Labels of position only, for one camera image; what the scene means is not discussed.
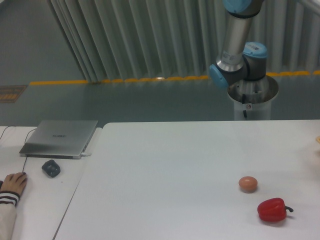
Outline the grey pleated curtain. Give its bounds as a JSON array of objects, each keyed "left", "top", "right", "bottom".
[{"left": 49, "top": 0, "right": 320, "bottom": 83}]

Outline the black pedestal cable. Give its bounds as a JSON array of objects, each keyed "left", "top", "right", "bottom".
[{"left": 241, "top": 93, "right": 248, "bottom": 119}]

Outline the red bell pepper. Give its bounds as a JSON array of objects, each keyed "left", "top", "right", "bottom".
[{"left": 257, "top": 197, "right": 294, "bottom": 222}]

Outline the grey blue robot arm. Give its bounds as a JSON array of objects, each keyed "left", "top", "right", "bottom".
[{"left": 209, "top": 0, "right": 267, "bottom": 88}]

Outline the brown egg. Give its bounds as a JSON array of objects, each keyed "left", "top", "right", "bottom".
[{"left": 238, "top": 176, "right": 258, "bottom": 193}]

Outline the small black gadget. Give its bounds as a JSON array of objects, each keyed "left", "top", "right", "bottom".
[{"left": 41, "top": 159, "right": 61, "bottom": 178}]

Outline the white usb plug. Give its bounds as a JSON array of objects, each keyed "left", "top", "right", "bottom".
[{"left": 81, "top": 152, "right": 92, "bottom": 157}]

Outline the black mouse cable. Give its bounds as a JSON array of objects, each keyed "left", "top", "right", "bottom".
[{"left": 0, "top": 125, "right": 38, "bottom": 174}]

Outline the silver closed laptop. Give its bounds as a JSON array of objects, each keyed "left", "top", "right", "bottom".
[{"left": 19, "top": 120, "right": 98, "bottom": 159}]

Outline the white striped sleeve forearm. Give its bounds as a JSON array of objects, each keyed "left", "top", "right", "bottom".
[{"left": 0, "top": 191, "right": 20, "bottom": 240}]

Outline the person's hand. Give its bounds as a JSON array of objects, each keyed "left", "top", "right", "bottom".
[{"left": 0, "top": 172, "right": 28, "bottom": 196}]

